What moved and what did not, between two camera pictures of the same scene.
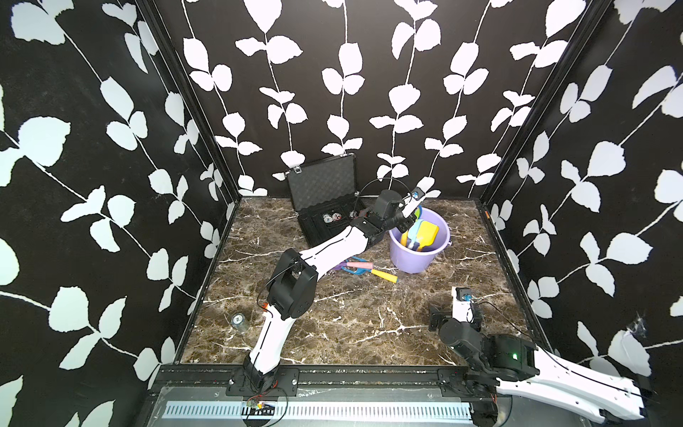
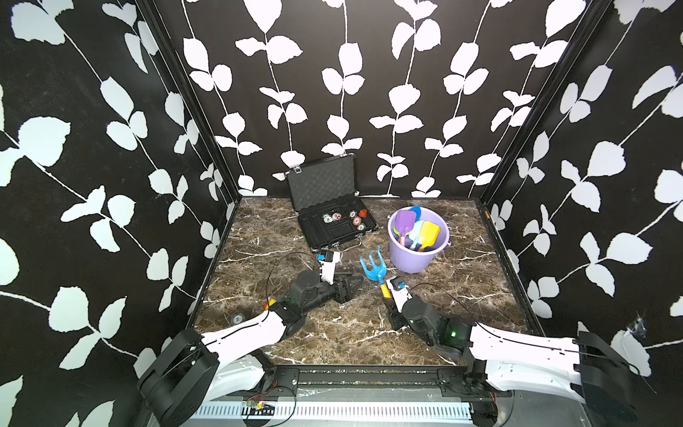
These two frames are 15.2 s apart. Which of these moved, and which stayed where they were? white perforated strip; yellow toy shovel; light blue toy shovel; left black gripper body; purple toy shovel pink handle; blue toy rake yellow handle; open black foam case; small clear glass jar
Moved: blue toy rake yellow handle; left black gripper body; purple toy shovel pink handle
Stayed: open black foam case; yellow toy shovel; white perforated strip; light blue toy shovel; small clear glass jar
